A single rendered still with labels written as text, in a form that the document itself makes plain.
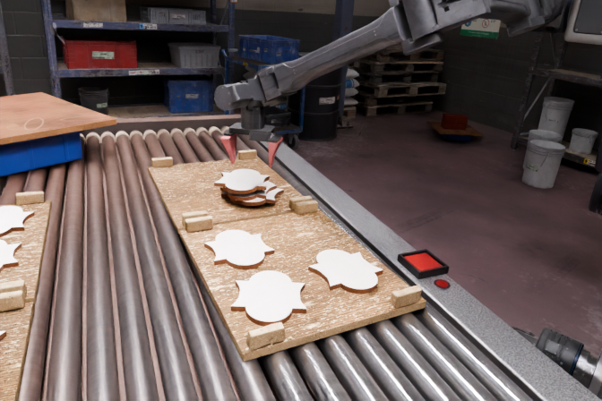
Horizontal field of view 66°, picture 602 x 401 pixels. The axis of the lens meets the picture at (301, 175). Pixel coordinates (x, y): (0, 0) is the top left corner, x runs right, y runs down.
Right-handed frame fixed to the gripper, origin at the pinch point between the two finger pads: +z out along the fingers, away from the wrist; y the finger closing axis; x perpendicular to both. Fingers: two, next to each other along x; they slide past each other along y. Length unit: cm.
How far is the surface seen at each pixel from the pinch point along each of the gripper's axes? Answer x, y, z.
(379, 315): -39, 34, 12
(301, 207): -4.9, 14.1, 8.5
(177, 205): -9.3, -16.0, 10.1
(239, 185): -5.1, -1.5, 4.7
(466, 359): -43, 48, 15
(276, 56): 313, -70, -1
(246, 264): -31.8, 8.6, 10.3
